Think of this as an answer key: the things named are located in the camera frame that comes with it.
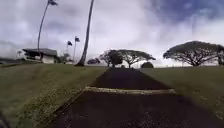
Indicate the dark dense tree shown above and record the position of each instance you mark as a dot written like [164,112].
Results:
[113,57]

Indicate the dark bush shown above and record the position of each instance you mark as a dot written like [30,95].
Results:
[93,61]
[147,65]

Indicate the broad flat-crowned tree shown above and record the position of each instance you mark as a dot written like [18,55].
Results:
[136,55]

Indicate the pale concrete strip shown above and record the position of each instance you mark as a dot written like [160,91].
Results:
[130,91]

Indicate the thick palm trunk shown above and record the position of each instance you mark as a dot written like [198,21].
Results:
[87,33]

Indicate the flag on pole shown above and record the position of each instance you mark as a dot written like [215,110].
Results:
[69,43]
[77,39]

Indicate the dark asphalt path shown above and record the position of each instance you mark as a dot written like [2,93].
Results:
[133,110]

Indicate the low building with dark roof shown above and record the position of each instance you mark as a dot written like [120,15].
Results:
[48,59]

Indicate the grass slope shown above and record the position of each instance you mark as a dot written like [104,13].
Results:
[40,83]
[193,80]

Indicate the thin tall palm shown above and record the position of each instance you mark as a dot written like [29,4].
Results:
[40,30]

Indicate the large wide umbrella tree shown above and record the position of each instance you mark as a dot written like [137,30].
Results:
[195,51]

